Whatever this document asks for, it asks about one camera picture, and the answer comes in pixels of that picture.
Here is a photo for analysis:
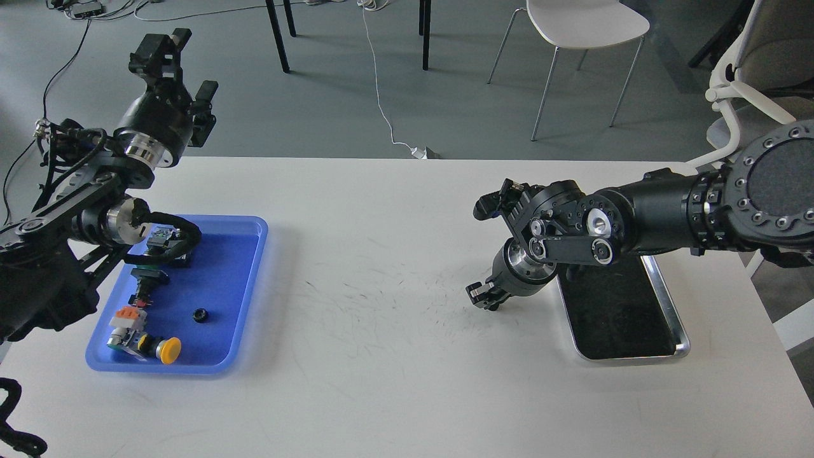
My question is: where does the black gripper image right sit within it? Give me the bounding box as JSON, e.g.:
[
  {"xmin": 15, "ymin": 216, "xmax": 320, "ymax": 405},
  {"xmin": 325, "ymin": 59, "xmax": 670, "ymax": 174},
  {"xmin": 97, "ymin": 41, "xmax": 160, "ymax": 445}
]
[{"xmin": 466, "ymin": 240, "xmax": 558, "ymax": 311}]

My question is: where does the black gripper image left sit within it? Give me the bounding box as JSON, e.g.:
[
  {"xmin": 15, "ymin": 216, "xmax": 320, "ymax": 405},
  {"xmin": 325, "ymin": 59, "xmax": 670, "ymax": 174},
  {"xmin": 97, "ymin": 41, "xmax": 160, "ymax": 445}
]
[{"xmin": 114, "ymin": 28, "xmax": 219, "ymax": 167}]

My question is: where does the small black gear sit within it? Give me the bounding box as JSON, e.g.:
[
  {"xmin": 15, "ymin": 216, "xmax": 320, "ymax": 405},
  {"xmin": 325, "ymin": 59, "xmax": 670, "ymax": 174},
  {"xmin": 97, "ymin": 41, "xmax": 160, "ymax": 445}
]
[{"xmin": 192, "ymin": 308, "xmax": 210, "ymax": 324}]

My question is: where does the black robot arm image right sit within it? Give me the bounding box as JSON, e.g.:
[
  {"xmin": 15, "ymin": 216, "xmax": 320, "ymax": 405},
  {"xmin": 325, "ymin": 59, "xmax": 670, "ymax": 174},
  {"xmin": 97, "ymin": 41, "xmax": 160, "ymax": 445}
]
[{"xmin": 466, "ymin": 120, "xmax": 813, "ymax": 310}]

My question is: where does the silver metal tray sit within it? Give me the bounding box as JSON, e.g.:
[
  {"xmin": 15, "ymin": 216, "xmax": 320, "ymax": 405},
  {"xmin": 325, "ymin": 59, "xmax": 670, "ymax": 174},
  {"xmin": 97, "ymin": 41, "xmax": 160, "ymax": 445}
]
[{"xmin": 557, "ymin": 255, "xmax": 690, "ymax": 366}]

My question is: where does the blue plastic tray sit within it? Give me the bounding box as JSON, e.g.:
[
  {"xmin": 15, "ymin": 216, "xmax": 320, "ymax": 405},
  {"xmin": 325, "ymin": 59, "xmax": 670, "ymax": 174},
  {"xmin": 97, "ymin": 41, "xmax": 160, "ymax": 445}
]
[{"xmin": 85, "ymin": 214, "xmax": 268, "ymax": 376}]

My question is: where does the black table leg left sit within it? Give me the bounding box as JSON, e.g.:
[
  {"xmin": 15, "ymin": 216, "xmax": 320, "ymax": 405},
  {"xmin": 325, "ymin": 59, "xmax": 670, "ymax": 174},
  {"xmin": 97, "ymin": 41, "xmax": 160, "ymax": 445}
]
[{"xmin": 265, "ymin": 0, "xmax": 297, "ymax": 74}]

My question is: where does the black table leg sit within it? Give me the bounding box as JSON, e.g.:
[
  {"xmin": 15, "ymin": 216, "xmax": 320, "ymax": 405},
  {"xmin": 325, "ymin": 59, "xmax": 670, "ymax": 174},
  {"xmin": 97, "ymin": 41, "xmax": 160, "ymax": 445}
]
[
  {"xmin": 265, "ymin": 0, "xmax": 297, "ymax": 74},
  {"xmin": 418, "ymin": 0, "xmax": 432, "ymax": 71}
]

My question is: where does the black table leg right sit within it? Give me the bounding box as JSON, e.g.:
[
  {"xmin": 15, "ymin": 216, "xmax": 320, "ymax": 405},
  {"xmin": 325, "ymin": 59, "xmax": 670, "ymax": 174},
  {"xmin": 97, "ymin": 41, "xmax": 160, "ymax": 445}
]
[{"xmin": 418, "ymin": 0, "xmax": 432, "ymax": 71}]

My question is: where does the white plastic chair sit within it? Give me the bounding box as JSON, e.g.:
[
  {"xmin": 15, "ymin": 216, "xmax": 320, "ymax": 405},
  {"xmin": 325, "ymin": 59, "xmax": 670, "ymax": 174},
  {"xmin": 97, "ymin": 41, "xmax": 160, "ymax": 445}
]
[{"xmin": 489, "ymin": 1, "xmax": 651, "ymax": 141}]

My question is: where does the grey white office chair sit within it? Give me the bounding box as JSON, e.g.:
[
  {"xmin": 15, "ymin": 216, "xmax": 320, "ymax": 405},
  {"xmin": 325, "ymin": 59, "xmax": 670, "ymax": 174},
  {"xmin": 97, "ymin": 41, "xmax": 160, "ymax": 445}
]
[{"xmin": 689, "ymin": 1, "xmax": 813, "ymax": 167}]

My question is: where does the black floor cable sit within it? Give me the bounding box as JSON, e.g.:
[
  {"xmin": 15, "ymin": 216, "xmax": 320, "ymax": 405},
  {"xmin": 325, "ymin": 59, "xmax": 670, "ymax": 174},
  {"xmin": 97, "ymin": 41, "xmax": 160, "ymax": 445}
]
[{"xmin": 0, "ymin": 0, "xmax": 153, "ymax": 223}]

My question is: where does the red push button switch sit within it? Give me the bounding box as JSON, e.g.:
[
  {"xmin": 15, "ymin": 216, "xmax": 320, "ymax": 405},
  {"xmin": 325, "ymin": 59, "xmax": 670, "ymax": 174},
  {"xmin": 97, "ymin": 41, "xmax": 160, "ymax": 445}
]
[{"xmin": 145, "ymin": 226, "xmax": 193, "ymax": 268}]

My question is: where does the black braided cable left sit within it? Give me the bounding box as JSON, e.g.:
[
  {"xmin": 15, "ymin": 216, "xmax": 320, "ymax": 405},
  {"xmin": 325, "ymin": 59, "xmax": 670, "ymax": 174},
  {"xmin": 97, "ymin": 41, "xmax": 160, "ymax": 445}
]
[{"xmin": 124, "ymin": 213, "xmax": 203, "ymax": 267}]

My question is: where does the green push button switch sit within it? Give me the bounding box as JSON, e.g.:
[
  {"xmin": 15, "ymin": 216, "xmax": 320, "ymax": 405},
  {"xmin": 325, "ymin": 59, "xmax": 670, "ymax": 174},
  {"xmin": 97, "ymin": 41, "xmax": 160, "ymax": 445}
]
[{"xmin": 128, "ymin": 266, "xmax": 170, "ymax": 309}]

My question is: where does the white power cable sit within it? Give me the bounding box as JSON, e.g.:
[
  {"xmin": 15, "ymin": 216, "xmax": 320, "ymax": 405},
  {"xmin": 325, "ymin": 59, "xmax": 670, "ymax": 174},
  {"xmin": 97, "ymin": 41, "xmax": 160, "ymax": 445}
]
[{"xmin": 357, "ymin": 0, "xmax": 441, "ymax": 160}]

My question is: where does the orange white switch module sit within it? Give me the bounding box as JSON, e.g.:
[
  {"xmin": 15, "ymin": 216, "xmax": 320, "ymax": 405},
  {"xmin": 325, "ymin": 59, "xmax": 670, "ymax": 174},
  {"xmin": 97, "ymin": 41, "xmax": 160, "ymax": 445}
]
[{"xmin": 107, "ymin": 305, "xmax": 148, "ymax": 356}]

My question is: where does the yellow push button switch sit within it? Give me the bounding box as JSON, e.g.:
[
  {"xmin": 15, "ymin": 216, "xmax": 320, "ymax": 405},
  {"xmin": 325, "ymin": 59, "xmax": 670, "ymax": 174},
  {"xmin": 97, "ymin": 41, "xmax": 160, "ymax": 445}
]
[{"xmin": 137, "ymin": 333, "xmax": 183, "ymax": 365}]

